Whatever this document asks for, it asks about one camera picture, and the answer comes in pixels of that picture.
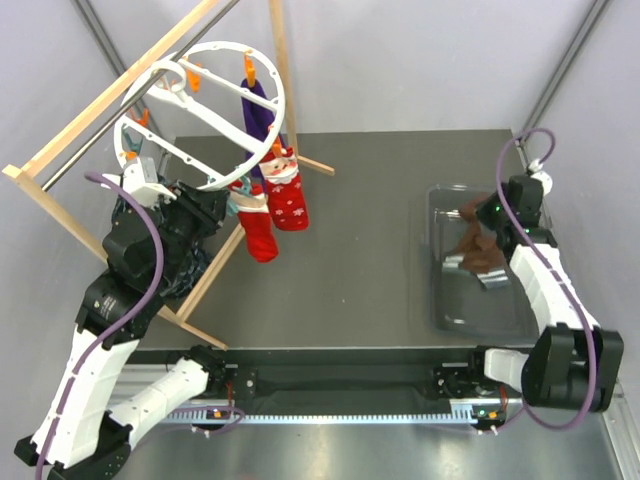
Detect brown sock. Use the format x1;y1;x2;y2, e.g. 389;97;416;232
453;194;506;274

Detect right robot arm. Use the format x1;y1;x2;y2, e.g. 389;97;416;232
466;174;624;412

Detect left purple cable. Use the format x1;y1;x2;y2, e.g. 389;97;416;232
34;171;165;479

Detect dark patterned shorts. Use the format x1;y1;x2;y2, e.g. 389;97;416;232
103;176;213;300

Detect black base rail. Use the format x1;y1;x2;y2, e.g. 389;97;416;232
203;347;517;417

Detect white round clip hanger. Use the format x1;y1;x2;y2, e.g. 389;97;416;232
113;41;286;191

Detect teal clip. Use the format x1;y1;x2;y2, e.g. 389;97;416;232
226;176;253;216

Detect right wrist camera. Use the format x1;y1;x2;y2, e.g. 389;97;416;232
526;159;553;196

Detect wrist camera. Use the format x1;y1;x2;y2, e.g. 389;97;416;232
526;159;553;196
122;157;176;209

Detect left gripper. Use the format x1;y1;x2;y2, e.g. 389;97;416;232
151;177;232;287

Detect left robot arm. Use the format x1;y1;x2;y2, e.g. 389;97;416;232
14;182;230;479

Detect wooden drying rack frame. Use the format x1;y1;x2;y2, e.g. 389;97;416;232
0;0;335;351

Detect purple towel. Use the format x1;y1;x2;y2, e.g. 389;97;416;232
240;79;275;188

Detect orange clip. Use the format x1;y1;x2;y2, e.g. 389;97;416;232
244;50;256;89
271;134;287;157

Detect red santa sock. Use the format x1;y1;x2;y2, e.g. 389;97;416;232
236;184;279;263
259;147;310;231

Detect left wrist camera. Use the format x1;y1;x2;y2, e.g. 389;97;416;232
122;157;176;209

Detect orange clip on towel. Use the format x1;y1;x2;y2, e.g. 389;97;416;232
244;50;256;89

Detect clear plastic bin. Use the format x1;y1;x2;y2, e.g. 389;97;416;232
425;185;543;344

